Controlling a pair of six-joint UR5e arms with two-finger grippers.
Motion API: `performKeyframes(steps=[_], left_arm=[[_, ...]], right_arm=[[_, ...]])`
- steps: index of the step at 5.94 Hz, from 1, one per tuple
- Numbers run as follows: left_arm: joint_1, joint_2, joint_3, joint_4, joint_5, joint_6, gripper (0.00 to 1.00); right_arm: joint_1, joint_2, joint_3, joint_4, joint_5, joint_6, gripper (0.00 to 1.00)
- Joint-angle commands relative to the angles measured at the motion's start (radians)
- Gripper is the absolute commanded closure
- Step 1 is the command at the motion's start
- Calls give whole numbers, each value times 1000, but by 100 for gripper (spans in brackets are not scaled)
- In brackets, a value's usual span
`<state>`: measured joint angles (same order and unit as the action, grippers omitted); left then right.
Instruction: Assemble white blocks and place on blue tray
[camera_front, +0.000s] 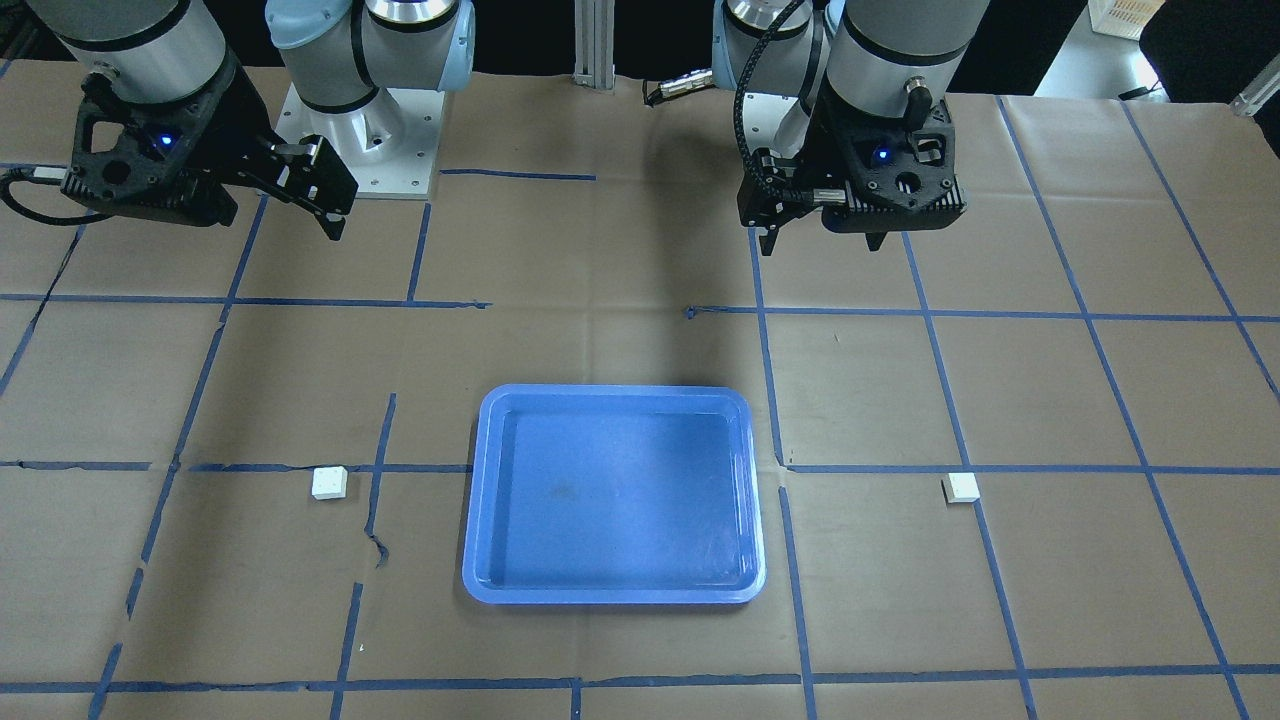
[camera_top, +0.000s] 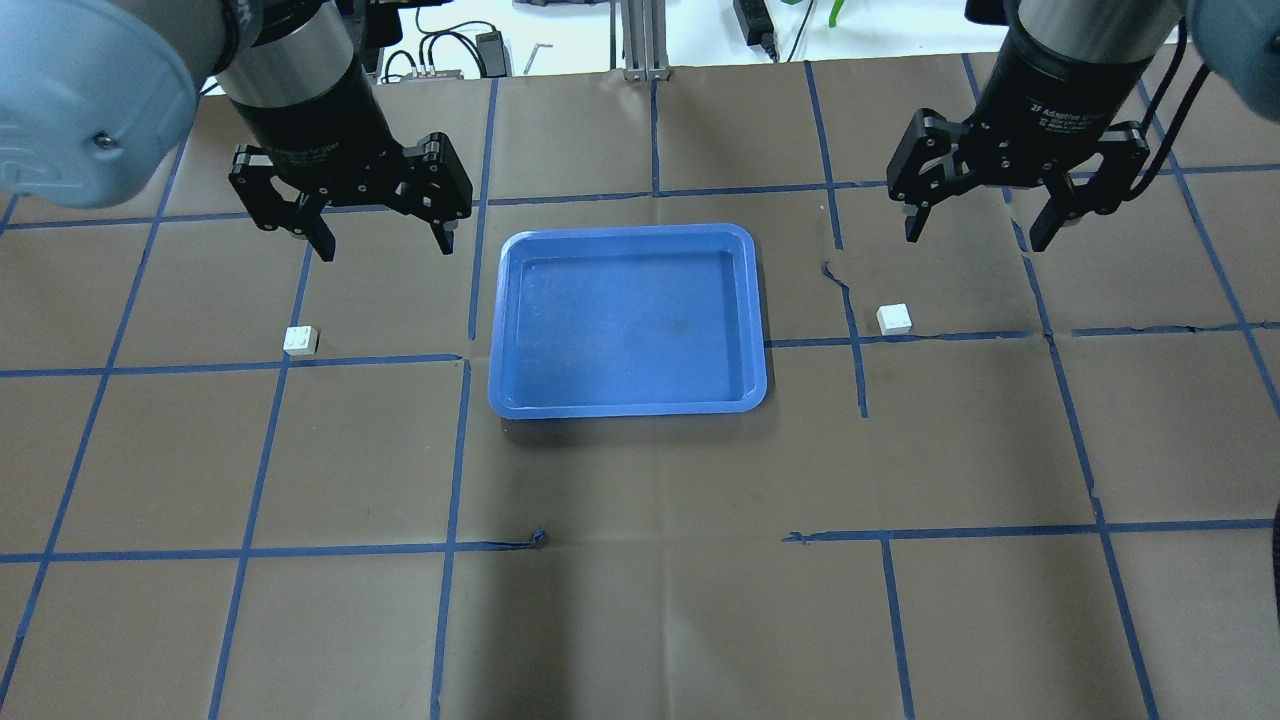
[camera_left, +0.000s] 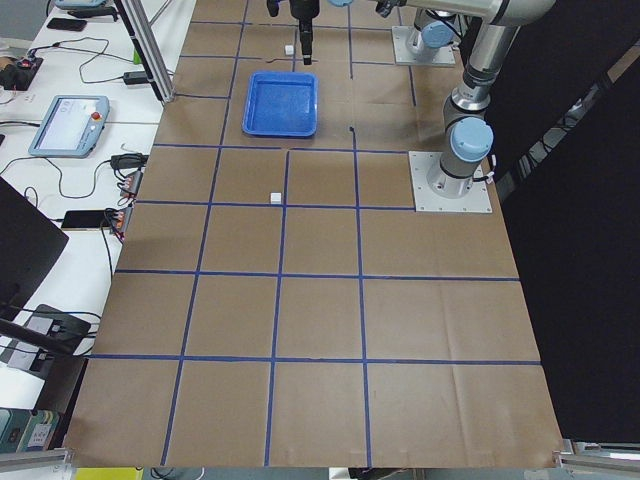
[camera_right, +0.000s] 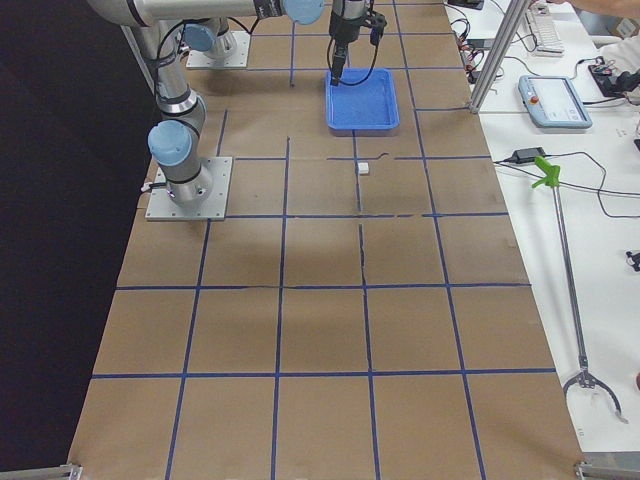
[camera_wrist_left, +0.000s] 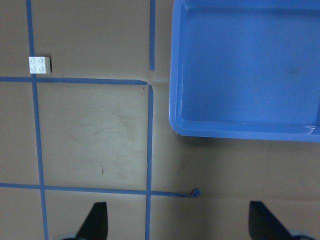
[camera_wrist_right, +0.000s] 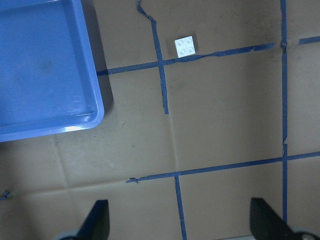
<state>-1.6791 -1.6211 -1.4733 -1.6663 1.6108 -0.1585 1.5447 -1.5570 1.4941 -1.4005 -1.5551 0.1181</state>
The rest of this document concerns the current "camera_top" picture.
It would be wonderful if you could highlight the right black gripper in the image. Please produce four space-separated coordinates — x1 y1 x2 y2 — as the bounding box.
886 26 1151 252

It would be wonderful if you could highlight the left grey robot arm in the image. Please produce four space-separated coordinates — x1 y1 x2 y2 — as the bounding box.
1 1 474 261

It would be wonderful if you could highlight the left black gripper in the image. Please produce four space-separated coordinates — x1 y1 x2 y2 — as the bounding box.
228 70 474 263

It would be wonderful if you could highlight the black power adapter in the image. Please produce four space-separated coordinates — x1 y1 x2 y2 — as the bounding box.
474 29 509 78

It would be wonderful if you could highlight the aluminium frame post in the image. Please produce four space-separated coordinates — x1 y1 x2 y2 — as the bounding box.
618 0 671 82

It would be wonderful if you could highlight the white block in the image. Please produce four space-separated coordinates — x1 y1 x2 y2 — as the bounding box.
282 325 320 357
876 304 914 336

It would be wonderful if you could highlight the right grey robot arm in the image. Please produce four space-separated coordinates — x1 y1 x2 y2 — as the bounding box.
886 1 1279 252

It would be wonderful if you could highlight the black power brick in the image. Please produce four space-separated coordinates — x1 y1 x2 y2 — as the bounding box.
731 0 780 61

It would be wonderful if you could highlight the blue plastic tray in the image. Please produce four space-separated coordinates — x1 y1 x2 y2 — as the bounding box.
488 223 769 420

